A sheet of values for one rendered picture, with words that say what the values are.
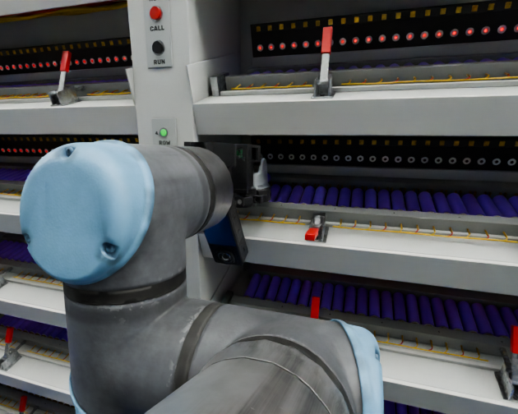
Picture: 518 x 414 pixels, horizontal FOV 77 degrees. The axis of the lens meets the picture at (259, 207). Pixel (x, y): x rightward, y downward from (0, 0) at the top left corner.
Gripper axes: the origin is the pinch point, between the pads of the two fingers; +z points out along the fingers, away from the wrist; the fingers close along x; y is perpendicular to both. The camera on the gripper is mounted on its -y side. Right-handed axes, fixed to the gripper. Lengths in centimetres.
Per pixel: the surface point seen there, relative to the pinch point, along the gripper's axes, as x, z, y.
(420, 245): -25.0, -5.3, -5.4
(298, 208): -8.1, -3.2, -2.0
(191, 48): 6.6, -9.4, 20.1
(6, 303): 52, -7, -26
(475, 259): -30.9, -6.9, -6.1
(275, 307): -4.1, 0.1, -20.4
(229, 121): 1.2, -8.6, 10.3
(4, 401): 71, 1, -61
